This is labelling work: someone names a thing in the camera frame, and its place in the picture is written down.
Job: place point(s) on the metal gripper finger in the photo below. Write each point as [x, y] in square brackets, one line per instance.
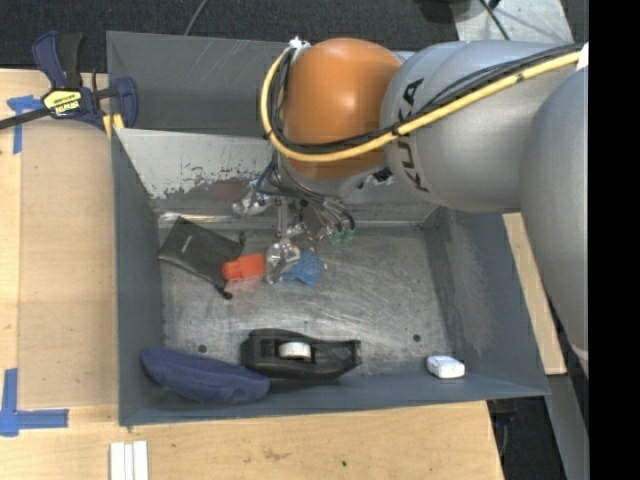
[280, 263]
[252, 200]

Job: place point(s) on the blue crumpled thing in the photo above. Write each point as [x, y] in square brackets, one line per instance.
[307, 268]

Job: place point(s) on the orange block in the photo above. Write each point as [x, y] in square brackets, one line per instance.
[244, 266]

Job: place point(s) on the black cloth pouch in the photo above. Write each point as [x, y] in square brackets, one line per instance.
[197, 253]

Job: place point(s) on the black tape dispenser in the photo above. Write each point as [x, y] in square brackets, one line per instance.
[300, 360]

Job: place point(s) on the grey metal bin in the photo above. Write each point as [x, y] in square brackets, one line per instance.
[380, 298]

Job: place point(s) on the dark blue cloth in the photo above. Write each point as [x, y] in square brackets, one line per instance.
[205, 378]

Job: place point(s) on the small white box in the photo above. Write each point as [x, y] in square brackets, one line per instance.
[445, 366]

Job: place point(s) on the black cylinder on white bracket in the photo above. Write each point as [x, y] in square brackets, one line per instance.
[381, 176]

